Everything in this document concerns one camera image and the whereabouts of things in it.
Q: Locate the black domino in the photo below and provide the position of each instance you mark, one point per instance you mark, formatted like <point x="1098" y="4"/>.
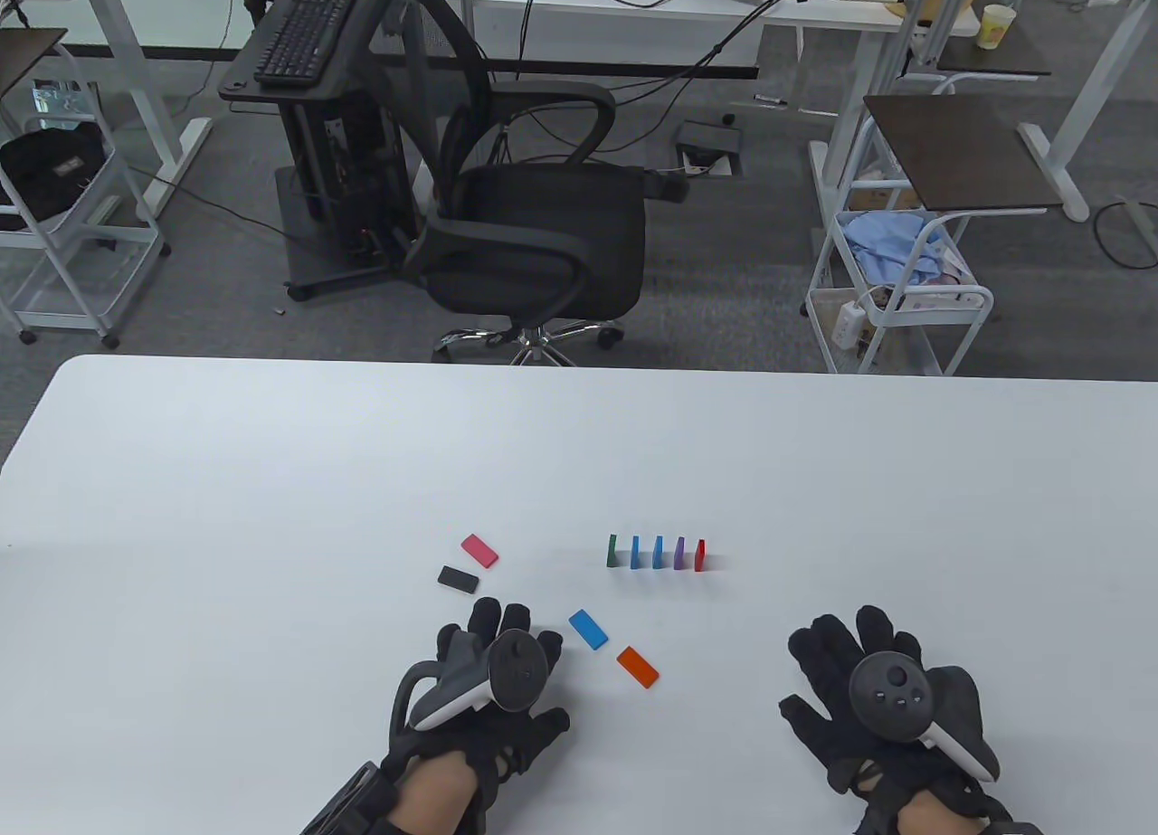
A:
<point x="458" y="579"/>

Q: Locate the grey floor power box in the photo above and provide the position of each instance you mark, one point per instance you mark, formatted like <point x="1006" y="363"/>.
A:
<point x="710" y="138"/>

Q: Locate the orange domino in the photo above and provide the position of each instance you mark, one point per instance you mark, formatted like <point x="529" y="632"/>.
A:
<point x="638" y="668"/>

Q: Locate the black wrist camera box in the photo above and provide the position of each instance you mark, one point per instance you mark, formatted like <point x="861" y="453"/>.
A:
<point x="351" y="806"/>

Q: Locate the grey white handheld controller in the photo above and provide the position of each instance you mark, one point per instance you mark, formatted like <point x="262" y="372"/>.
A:
<point x="517" y="670"/>
<point x="891" y="695"/>

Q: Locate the white rolling utility cart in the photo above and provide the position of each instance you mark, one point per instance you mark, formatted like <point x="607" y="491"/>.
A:
<point x="109" y="229"/>
<point x="972" y="303"/>

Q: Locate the dark brown side table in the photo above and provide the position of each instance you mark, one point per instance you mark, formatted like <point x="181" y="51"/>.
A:
<point x="995" y="61"/>
<point x="968" y="152"/>
<point x="27" y="57"/>

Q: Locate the person's left hand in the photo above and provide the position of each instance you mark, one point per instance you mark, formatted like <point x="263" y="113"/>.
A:
<point x="526" y="735"/>

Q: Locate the clear plastic packet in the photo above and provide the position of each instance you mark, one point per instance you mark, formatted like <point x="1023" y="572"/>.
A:
<point x="59" y="102"/>

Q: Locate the black office chair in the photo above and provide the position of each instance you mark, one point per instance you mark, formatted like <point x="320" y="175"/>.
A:
<point x="543" y="229"/>

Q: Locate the cardboard box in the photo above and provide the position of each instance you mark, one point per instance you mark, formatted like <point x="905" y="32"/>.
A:
<point x="887" y="200"/>

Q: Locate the person's right hand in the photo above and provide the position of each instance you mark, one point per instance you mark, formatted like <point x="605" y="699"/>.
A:
<point x="832" y="681"/>

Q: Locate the black rolling computer stand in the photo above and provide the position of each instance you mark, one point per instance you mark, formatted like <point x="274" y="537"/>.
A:
<point x="317" y="138"/>

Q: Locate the light blue cloth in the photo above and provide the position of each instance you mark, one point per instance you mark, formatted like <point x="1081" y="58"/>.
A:
<point x="891" y="242"/>

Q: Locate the black bag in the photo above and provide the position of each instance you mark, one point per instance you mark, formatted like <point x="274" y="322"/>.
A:
<point x="50" y="170"/>

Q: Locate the black keyboard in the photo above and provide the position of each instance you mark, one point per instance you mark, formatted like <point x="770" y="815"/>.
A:
<point x="303" y="34"/>

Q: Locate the yellow white paper cup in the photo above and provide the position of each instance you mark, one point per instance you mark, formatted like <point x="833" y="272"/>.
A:
<point x="995" y="28"/>

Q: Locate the white power strip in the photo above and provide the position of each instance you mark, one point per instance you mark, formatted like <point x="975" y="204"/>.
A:
<point x="848" y="324"/>

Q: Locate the green domino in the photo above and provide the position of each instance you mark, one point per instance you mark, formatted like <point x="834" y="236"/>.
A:
<point x="612" y="553"/>

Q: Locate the pink domino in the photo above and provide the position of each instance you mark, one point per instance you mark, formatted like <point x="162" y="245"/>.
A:
<point x="479" y="550"/>

